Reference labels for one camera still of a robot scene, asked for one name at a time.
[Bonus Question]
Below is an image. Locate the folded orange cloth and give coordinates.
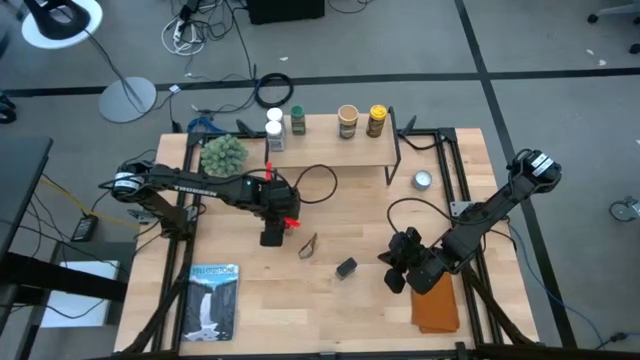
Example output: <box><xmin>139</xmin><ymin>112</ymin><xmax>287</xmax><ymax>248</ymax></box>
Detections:
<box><xmin>410</xmin><ymin>272</ymin><xmax>461</xmax><ymax>335</ymax></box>

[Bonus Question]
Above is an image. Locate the potted green succulent plant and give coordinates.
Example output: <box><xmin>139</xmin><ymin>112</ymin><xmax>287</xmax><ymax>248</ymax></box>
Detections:
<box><xmin>199</xmin><ymin>133</ymin><xmax>250</xmax><ymax>177</ymax></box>

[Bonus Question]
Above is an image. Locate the white box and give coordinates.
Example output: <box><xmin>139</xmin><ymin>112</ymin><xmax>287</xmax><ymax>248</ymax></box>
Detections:
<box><xmin>39</xmin><ymin>259</ymin><xmax>121</xmax><ymax>329</ymax></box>

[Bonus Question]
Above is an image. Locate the tan-lid black-label spice jar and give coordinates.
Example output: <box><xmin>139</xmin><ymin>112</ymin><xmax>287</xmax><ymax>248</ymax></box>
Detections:
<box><xmin>336</xmin><ymin>103</ymin><xmax>360</xmax><ymax>140</ymax></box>

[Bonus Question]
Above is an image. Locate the black desk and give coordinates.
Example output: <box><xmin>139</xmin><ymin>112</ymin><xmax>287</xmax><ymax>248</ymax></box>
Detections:
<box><xmin>0</xmin><ymin>135</ymin><xmax>129</xmax><ymax>360</ymax></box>

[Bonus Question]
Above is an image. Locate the small round candle tin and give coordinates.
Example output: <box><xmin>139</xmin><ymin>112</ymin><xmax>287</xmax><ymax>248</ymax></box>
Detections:
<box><xmin>412</xmin><ymin>169</ymin><xmax>434</xmax><ymax>192</ymax></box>

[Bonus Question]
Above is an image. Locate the wooden shelf with black legs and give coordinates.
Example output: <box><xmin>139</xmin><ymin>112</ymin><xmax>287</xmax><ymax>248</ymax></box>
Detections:
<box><xmin>263</xmin><ymin>105</ymin><xmax>402</xmax><ymax>187</ymax></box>

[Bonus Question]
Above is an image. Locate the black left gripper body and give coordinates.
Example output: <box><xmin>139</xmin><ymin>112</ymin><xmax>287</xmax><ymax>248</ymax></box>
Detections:
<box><xmin>255</xmin><ymin>177</ymin><xmax>303</xmax><ymax>249</ymax></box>

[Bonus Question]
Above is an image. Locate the grey caster wheel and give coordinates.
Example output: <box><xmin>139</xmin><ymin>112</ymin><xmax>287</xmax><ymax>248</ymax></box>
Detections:
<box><xmin>608</xmin><ymin>196</ymin><xmax>640</xmax><ymax>224</ymax></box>

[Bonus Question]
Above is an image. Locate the yellow-lid spice jar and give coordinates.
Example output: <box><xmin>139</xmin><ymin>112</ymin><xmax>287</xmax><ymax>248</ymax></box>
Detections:
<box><xmin>365</xmin><ymin>103</ymin><xmax>389</xmax><ymax>139</ymax></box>

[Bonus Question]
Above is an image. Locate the black wheel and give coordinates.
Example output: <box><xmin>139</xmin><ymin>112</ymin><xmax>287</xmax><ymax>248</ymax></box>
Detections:
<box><xmin>0</xmin><ymin>92</ymin><xmax>18</xmax><ymax>125</ymax></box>

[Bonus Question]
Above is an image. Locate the black power adapter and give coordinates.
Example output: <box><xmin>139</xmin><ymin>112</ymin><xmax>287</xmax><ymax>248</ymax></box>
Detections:
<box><xmin>71</xmin><ymin>214</ymin><xmax>100</xmax><ymax>243</ymax></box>

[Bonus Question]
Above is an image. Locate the Yellowstone picture book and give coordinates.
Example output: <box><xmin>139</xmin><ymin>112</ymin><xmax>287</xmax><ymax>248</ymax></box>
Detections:
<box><xmin>180</xmin><ymin>263</ymin><xmax>241</xmax><ymax>343</ymax></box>

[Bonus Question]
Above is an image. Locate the grey round lamp base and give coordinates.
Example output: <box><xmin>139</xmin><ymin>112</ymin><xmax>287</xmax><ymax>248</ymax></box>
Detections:
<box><xmin>98</xmin><ymin>75</ymin><xmax>158</xmax><ymax>124</ymax></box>

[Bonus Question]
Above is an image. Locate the small black box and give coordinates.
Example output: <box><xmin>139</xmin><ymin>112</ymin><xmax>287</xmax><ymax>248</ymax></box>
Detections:
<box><xmin>335</xmin><ymin>256</ymin><xmax>359</xmax><ymax>281</ymax></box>

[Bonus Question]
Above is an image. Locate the coiled black cable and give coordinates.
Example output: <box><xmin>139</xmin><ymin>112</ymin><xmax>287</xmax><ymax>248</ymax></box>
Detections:
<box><xmin>254</xmin><ymin>72</ymin><xmax>295</xmax><ymax>110</ymax></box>

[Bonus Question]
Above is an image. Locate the black aluminium rig frame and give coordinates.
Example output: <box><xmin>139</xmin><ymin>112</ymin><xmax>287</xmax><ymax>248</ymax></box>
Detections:
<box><xmin>114</xmin><ymin>127</ymin><xmax>549</xmax><ymax>360</ymax></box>

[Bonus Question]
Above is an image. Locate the black equipment box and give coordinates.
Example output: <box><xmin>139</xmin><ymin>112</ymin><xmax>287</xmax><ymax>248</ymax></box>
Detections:
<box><xmin>247</xmin><ymin>0</ymin><xmax>326</xmax><ymax>25</ymax></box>

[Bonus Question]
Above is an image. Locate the green-lid spice jar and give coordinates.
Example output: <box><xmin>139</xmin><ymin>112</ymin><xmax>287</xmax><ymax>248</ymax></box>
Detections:
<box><xmin>290</xmin><ymin>104</ymin><xmax>307</xmax><ymax>136</ymax></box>

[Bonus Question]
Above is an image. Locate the brown spice pouch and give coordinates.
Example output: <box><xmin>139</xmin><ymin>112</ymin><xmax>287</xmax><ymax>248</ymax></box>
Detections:
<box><xmin>298</xmin><ymin>232</ymin><xmax>319</xmax><ymax>260</ymax></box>

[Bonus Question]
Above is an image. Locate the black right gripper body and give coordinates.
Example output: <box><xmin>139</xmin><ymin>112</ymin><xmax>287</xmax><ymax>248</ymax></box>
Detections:
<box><xmin>383</xmin><ymin>226</ymin><xmax>427</xmax><ymax>296</ymax></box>

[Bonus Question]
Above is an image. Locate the bundled blue cable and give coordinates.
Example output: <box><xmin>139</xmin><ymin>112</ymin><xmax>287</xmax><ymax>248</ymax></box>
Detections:
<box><xmin>187</xmin><ymin>115</ymin><xmax>226</xmax><ymax>135</ymax></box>

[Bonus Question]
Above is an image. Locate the office chair base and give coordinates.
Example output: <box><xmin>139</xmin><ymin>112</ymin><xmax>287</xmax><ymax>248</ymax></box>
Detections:
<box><xmin>587</xmin><ymin>2</ymin><xmax>640</xmax><ymax>55</ymax></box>

